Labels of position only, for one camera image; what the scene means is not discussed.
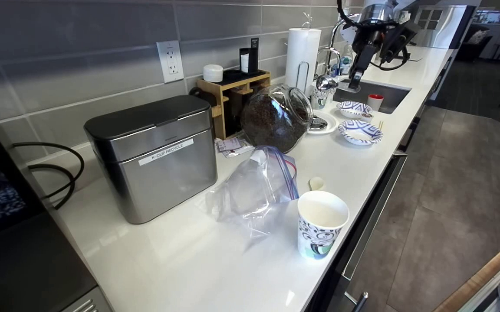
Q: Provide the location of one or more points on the blue patterned paper bowl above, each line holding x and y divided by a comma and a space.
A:
356, 134
353, 110

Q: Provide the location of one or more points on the chrome sink faucet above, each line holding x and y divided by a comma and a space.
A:
330, 44

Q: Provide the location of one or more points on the white paper towel roll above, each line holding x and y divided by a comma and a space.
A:
302, 49

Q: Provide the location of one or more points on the crumpled paper wrapper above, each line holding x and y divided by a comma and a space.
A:
229, 146

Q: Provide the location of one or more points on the wooden countertop organizer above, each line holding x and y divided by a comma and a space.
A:
222, 115

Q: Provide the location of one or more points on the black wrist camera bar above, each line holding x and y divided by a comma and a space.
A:
403, 35

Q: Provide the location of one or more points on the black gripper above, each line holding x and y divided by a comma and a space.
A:
370, 44

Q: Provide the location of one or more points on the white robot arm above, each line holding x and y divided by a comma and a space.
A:
377, 13

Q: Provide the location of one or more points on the kitchen sink basin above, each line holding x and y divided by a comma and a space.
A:
389, 96

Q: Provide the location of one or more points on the wooden table edge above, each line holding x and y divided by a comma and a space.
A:
481, 271

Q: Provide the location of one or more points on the stainless steel lidded bin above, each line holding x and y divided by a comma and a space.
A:
156, 174

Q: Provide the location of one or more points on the white round container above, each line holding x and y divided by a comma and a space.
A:
212, 73

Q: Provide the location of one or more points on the small white coffee pod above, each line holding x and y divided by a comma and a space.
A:
375, 103

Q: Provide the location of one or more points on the white wall outlet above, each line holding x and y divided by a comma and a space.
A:
170, 61

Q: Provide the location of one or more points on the metal jar lid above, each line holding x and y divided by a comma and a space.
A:
318, 122

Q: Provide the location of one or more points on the clear zip plastic bag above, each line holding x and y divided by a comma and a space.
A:
250, 196

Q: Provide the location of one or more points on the white round plate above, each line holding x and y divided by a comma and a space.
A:
334, 124

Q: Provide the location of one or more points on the black countertop appliance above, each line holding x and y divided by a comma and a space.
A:
7, 260

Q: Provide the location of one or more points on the glass jar of coffee beans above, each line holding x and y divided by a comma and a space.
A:
269, 124

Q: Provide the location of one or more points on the black box in organizer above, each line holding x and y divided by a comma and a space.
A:
254, 58

